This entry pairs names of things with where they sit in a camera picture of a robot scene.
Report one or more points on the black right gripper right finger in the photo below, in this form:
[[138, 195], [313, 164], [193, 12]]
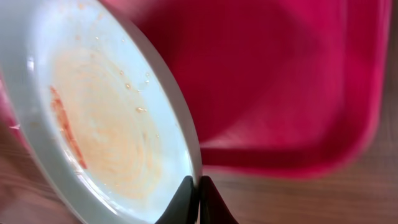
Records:
[[213, 209]]

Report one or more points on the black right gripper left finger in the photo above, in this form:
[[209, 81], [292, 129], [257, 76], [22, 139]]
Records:
[[183, 207]]

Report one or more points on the light blue plate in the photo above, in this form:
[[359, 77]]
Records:
[[98, 108]]

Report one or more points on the red plastic tray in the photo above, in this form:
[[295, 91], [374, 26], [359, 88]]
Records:
[[276, 88]]

